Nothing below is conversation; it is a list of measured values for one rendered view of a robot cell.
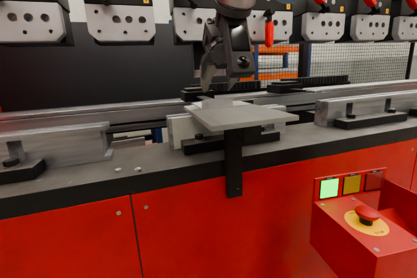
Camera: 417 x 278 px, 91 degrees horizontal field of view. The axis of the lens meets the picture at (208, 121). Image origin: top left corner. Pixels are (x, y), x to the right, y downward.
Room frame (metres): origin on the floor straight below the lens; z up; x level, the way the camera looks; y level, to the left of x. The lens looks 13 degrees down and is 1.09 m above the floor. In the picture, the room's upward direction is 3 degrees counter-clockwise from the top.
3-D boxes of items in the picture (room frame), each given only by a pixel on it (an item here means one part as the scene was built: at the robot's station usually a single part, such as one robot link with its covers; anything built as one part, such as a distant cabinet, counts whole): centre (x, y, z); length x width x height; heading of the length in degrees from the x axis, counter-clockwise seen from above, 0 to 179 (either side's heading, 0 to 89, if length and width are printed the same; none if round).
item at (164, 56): (1.06, 0.35, 1.12); 1.13 x 0.02 x 0.44; 106
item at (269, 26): (0.61, -0.18, 1.20); 0.04 x 0.02 x 0.10; 16
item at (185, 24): (0.62, 0.01, 1.26); 0.15 x 0.09 x 0.17; 106
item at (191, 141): (0.59, -0.07, 0.89); 0.30 x 0.05 x 0.03; 106
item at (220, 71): (0.63, -0.01, 1.13); 0.10 x 0.02 x 0.10; 106
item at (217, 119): (0.49, -0.05, 1.00); 0.26 x 0.18 x 0.01; 16
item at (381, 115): (0.75, -0.61, 0.89); 0.30 x 0.05 x 0.03; 106
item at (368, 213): (0.35, -0.31, 0.79); 0.04 x 0.04 x 0.04
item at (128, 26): (0.57, 0.20, 1.26); 0.15 x 0.09 x 0.17; 106
